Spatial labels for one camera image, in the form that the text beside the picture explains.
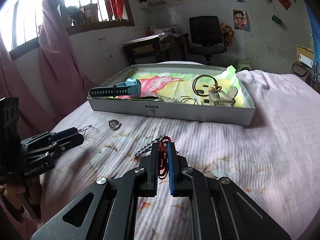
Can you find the thin silver bangles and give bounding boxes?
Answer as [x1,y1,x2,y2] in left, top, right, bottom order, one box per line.
[78,125,92,136]

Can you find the beige hair claw clip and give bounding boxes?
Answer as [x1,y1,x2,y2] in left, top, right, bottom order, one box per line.
[208,86,238,107]

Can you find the blue smart watch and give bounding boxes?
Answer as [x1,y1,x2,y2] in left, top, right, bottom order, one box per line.
[89,78,142,98]

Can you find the brown cord yellow bead bracelet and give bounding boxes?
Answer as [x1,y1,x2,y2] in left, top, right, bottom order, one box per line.
[191,74,222,98]

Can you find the person left hand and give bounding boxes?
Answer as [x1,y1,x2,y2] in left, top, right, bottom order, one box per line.
[0,177,43,221]

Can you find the pink curtain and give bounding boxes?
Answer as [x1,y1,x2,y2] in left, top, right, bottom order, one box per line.
[1,0,91,139]

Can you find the silver bangles in box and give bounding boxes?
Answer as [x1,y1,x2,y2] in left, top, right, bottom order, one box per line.
[177,96,203,105]

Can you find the colourful paper liner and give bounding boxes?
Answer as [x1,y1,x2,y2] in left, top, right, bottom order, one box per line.
[116,66,251,108]

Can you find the white cardboard box tray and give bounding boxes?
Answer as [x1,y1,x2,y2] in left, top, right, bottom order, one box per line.
[87,61,255,125]

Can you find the pink bed sheet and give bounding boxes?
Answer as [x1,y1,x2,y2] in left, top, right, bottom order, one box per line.
[41,70,319,239]

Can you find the dark wooden desk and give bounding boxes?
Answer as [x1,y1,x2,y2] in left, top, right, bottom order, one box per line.
[121,33,189,66]

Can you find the black office chair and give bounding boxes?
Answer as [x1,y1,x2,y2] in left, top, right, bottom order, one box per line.
[186,15,227,66]

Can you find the family cartoon sticker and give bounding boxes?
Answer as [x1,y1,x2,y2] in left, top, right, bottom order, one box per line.
[220,23,235,47]

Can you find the barred window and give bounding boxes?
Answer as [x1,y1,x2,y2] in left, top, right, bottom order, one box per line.
[1,0,135,51]

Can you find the brown patterned handbag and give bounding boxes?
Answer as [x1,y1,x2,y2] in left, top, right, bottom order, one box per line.
[291,61,312,85]

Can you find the cartoon poster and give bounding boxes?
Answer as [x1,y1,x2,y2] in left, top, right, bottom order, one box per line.
[233,9,248,31]

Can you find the blue dotted fabric wardrobe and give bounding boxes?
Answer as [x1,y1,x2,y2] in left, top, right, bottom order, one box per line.
[304,2,320,93]

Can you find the black white braided bracelet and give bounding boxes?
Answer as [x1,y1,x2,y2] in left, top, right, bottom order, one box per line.
[132,134,166,160]

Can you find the small silver ring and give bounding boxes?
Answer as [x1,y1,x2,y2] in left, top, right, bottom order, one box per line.
[108,119,122,131]

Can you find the cardboard box by wall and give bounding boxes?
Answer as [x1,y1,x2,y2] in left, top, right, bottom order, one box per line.
[296,45,313,68]

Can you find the green pouch on wall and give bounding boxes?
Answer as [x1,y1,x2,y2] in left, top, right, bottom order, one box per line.
[272,15,283,25]

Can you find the red paper on wall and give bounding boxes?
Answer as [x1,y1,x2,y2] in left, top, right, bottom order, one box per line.
[278,0,292,10]

